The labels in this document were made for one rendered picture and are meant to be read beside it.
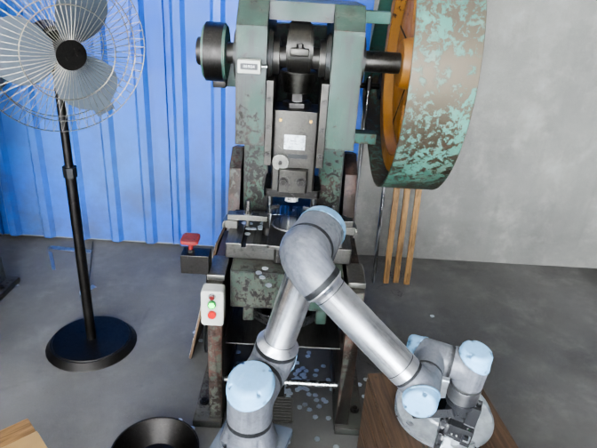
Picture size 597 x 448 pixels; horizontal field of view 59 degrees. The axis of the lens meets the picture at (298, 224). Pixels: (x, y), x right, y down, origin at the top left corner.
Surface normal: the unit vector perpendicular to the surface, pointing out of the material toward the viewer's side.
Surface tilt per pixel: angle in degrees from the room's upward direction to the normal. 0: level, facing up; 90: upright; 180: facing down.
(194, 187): 90
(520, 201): 90
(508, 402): 0
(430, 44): 77
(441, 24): 67
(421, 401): 90
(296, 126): 90
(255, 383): 7
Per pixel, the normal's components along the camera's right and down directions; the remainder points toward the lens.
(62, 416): 0.06, -0.91
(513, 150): -0.01, 0.42
